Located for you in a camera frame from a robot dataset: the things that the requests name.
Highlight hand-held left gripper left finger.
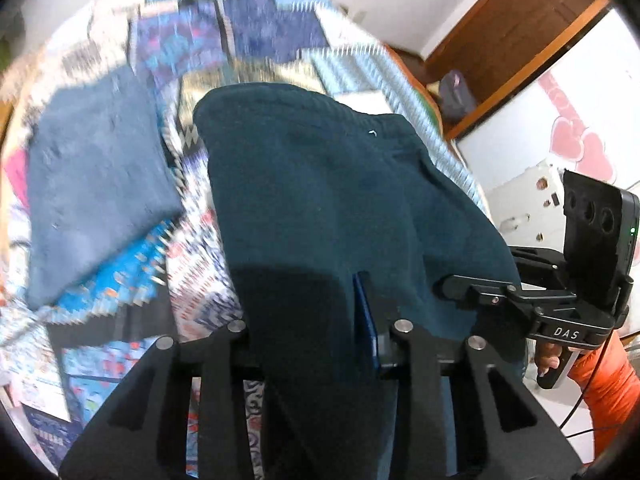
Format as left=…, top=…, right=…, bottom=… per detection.
left=59, top=320, right=266, bottom=480

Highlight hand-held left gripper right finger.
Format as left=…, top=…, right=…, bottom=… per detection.
left=352, top=272, right=583, bottom=480

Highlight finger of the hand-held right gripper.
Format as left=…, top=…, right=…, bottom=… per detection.
left=507, top=244, right=567, bottom=286
left=440, top=274, right=578, bottom=313

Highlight dark teal pants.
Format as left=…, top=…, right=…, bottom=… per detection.
left=192, top=84, right=531, bottom=480

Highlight person's right forearm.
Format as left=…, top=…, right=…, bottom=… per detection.
left=570, top=332, right=640, bottom=466

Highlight person's right hand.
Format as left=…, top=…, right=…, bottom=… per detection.
left=534, top=339, right=565, bottom=377

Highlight white plastic cabinet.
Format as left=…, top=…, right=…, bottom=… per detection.
left=487, top=160, right=573, bottom=261

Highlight grey purple bag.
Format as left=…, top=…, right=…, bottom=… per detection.
left=439, top=70, right=483, bottom=122

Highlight folded blue jeans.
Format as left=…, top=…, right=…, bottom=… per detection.
left=25, top=67, right=183, bottom=311

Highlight brown wooden door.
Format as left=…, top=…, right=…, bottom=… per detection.
left=425, top=0, right=613, bottom=141

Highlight patchwork printed bedspread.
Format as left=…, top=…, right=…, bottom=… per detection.
left=0, top=0, right=488, bottom=480

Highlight pink heart wall decals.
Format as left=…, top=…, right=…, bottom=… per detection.
left=537, top=72, right=618, bottom=183

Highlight black cable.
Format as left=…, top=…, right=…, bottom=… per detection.
left=559, top=332, right=617, bottom=433

